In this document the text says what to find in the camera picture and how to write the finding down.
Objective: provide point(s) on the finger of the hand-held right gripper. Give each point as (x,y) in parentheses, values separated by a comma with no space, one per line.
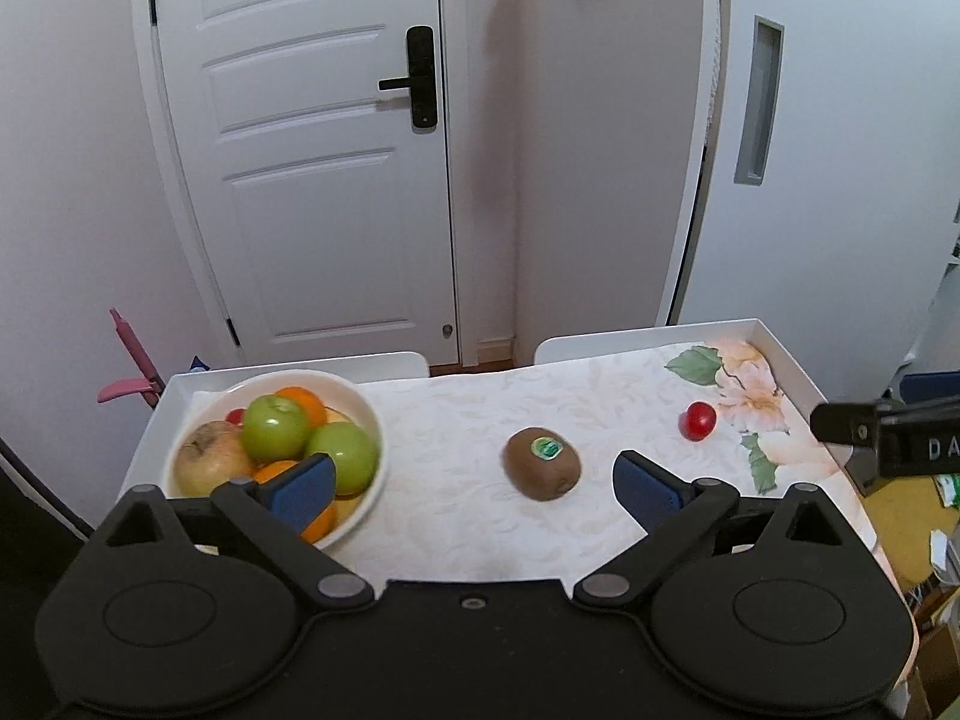
(930,386)
(844,422)

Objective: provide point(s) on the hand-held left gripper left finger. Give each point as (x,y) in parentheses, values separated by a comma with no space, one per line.
(304,491)

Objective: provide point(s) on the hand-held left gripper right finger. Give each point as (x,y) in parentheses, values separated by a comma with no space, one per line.
(645,487)

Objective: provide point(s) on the orange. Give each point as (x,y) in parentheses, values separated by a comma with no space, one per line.
(304,401)
(274,470)

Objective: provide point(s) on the green apple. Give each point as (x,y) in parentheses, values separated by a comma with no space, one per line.
(276,427)
(349,454)

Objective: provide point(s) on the small red tomato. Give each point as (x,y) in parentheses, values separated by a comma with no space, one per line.
(235,415)
(697,421)

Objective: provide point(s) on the yellow brown apple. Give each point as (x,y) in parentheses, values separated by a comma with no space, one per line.
(206,457)

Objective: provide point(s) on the brown kiwi with green sticker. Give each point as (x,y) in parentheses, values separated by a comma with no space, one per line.
(540,472)

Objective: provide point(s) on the white bowl with yellow pattern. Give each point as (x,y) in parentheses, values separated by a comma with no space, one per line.
(352,396)

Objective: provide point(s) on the green white package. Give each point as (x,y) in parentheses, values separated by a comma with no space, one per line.
(948,489)

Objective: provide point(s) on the mustard yellow mat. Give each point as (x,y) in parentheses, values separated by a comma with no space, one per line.
(900,532)

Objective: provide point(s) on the white rimmed tray table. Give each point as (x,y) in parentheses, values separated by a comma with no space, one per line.
(390,366)

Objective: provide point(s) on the floral white tablecloth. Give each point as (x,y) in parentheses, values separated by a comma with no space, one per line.
(450,427)

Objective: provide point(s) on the blue plastic bag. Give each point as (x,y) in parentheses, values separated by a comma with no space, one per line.
(199,364)

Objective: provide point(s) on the white sliding door panel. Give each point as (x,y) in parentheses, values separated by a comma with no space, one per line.
(825,240)

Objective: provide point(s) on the cardboard box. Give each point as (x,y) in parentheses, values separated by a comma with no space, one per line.
(926,660)

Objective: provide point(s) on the white panelled door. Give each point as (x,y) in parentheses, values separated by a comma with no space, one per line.
(300,240)

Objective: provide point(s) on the dark cloth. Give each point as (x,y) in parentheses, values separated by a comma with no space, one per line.
(22,532)

